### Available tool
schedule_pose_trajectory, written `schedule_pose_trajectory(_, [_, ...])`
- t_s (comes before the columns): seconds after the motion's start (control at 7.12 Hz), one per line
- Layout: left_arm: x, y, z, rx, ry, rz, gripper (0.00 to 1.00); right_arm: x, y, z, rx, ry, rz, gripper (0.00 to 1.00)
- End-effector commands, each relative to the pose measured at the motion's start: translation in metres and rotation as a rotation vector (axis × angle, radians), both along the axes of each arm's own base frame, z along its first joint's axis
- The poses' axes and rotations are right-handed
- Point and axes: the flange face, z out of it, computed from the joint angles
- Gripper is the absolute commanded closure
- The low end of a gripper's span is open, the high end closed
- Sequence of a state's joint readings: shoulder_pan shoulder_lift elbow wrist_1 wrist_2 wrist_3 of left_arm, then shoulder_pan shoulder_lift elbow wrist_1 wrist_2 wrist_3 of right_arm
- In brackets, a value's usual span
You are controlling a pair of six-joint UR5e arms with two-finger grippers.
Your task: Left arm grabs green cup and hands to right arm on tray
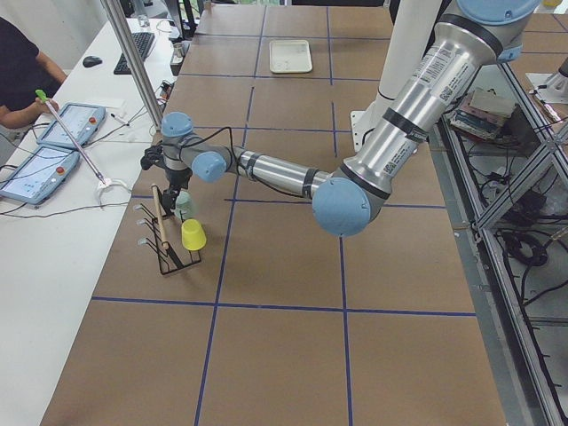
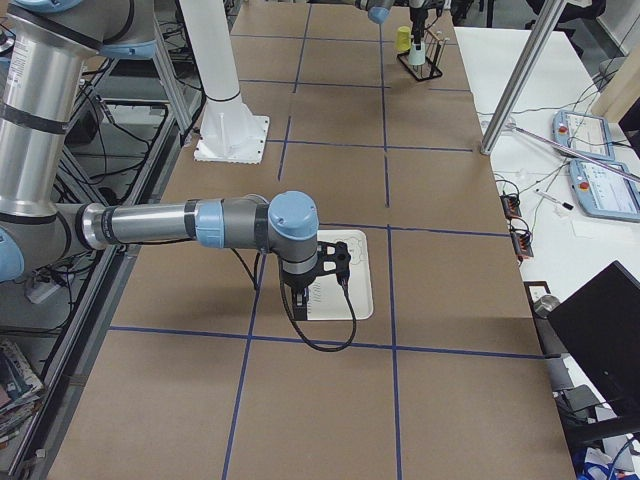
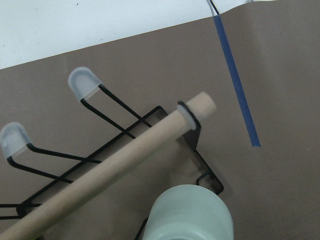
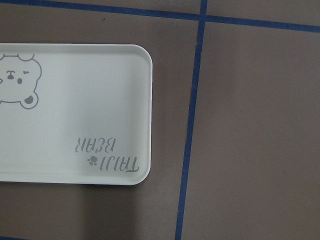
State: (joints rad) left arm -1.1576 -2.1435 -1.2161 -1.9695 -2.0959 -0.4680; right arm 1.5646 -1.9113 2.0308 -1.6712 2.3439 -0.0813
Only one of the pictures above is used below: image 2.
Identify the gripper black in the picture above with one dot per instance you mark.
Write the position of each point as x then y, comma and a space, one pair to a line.
298, 284
416, 13

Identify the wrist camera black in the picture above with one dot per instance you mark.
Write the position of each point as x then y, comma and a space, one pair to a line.
333, 259

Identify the orange connector block lower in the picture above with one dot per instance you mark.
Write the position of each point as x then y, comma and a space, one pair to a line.
522, 243

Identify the white power strip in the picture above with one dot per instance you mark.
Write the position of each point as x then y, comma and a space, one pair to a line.
39, 291

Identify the orange connector block upper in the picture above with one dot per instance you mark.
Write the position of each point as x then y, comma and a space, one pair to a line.
511, 205

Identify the metal tin can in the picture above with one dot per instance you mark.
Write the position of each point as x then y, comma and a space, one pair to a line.
544, 305

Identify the black wire cup rack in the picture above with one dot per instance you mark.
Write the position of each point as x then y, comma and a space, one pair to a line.
435, 42

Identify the stack of books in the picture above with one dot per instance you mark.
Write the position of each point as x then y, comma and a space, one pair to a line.
21, 390

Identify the teach pendant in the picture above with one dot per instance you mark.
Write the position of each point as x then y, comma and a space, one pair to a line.
587, 134
603, 194

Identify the aluminium frame post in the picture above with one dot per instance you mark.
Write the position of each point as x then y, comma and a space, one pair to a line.
544, 26

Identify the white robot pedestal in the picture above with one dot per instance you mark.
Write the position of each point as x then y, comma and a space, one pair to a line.
229, 131

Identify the orange connector block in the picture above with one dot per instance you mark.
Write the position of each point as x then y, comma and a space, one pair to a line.
511, 205
522, 243

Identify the black marker pen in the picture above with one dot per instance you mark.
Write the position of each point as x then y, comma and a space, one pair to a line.
547, 196

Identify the upper teach pendant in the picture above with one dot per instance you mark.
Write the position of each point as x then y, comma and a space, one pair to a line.
587, 134

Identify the white bear tray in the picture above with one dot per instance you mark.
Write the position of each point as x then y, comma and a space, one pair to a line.
326, 300

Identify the lower teach pendant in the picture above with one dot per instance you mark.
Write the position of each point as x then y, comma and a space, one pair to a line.
603, 194

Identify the yellow cup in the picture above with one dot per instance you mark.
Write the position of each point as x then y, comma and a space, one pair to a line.
403, 39

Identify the pink grabber stick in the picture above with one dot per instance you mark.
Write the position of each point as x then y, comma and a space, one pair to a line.
573, 153

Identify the pale green cup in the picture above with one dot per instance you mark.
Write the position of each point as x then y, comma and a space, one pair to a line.
417, 55

